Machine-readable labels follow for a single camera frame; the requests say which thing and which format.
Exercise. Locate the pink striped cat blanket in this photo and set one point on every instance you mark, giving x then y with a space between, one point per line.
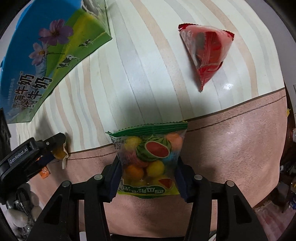
236 125

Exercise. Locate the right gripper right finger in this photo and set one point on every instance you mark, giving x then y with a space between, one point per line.
185 181

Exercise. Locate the orange snack packet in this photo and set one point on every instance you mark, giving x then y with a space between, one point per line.
44 173

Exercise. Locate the cardboard milk box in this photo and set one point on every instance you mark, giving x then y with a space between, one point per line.
50 39

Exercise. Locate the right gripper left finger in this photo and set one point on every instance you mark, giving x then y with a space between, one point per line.
112 174

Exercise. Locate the clear jelly cup packet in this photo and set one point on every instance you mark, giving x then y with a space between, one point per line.
60 152

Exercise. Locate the red triangular snack packet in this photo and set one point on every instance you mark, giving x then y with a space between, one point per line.
208 47

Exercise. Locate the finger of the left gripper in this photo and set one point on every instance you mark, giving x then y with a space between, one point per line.
47 146

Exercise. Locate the fruit candy green packet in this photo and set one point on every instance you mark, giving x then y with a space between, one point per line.
149 154

